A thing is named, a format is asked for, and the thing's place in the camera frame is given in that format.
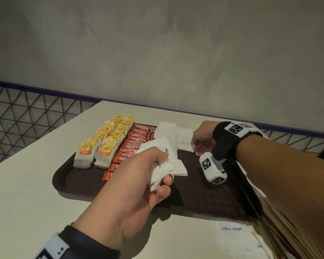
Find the person's left hand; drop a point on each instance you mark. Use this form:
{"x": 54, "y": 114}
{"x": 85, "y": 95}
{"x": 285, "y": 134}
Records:
{"x": 124, "y": 199}

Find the person's right hand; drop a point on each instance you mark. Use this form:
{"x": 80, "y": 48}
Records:
{"x": 205, "y": 134}

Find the row of tea bags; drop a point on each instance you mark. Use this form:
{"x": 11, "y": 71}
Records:
{"x": 82, "y": 161}
{"x": 102, "y": 161}

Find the dark brown tray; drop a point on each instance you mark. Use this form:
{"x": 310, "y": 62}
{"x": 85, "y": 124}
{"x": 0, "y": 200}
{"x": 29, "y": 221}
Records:
{"x": 199, "y": 191}

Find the row of red coffee sachets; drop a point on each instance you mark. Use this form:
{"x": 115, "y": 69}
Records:
{"x": 135, "y": 140}

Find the pile of white sugar packets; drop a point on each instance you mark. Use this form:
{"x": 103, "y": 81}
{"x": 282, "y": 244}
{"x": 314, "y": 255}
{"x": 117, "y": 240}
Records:
{"x": 232, "y": 237}

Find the pile of wooden stir sticks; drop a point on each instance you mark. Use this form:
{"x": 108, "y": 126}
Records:
{"x": 286, "y": 237}

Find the person's right forearm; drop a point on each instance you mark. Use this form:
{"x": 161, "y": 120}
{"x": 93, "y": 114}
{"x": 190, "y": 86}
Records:
{"x": 294, "y": 180}

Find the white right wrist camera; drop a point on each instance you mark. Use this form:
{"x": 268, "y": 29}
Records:
{"x": 214, "y": 169}

